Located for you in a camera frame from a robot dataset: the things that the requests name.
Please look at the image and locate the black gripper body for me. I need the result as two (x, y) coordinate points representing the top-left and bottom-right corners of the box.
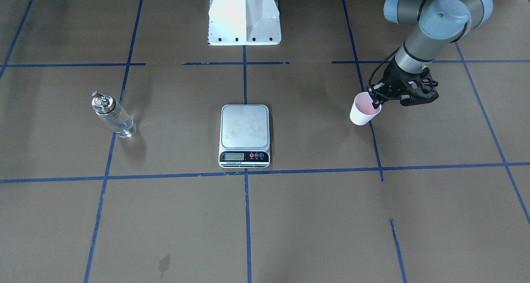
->
(377, 61), (439, 106)

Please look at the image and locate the pink cup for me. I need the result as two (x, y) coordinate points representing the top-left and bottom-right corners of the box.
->
(349, 92), (383, 126)

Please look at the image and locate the clear glass sauce bottle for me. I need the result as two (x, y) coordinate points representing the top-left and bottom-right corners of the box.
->
(91, 91), (137, 138)

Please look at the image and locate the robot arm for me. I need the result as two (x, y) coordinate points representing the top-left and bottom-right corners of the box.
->
(366, 0), (494, 110)

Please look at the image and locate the white kitchen scale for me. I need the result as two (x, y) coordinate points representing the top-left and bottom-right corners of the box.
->
(218, 104), (272, 168)

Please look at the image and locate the brown paper table cover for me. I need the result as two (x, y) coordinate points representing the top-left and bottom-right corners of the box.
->
(1, 0), (529, 283)

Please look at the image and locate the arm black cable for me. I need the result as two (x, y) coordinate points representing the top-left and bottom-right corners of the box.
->
(368, 47), (404, 91)

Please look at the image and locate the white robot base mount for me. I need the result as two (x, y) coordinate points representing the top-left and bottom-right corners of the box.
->
(207, 0), (282, 46)

